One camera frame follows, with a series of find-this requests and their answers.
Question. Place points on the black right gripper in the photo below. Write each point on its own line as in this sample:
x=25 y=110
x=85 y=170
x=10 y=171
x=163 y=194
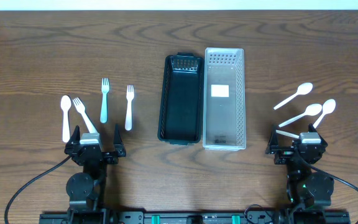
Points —
x=286 y=155

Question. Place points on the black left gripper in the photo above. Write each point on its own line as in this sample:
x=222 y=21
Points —
x=95 y=152

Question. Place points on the white plastic fork angled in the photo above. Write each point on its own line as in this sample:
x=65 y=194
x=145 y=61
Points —
x=82 y=111

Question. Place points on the white plastic spoon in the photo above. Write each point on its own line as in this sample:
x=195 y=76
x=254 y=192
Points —
x=310 y=110
x=65 y=105
x=328 y=107
x=302 y=89

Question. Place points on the pale green plastic fork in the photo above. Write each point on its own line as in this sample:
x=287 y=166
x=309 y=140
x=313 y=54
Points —
x=104 y=105

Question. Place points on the white plastic fork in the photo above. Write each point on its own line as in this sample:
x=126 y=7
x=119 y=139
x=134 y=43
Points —
x=129 y=97

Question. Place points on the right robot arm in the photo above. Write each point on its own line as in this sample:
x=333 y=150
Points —
x=309 y=192

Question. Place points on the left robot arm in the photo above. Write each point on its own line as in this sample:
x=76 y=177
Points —
x=86 y=189

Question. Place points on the white plastic spoon lowest right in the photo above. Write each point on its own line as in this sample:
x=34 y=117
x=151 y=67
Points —
x=284 y=133

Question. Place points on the clear plastic basket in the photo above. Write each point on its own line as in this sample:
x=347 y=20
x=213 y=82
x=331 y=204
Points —
x=224 y=119

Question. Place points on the black plastic basket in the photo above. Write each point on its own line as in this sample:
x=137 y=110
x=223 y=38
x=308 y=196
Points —
x=181 y=109

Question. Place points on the white label in clear basket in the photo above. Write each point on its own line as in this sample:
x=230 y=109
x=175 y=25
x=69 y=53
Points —
x=221 y=91

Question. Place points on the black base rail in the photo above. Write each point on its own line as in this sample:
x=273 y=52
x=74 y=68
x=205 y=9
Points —
x=251 y=216

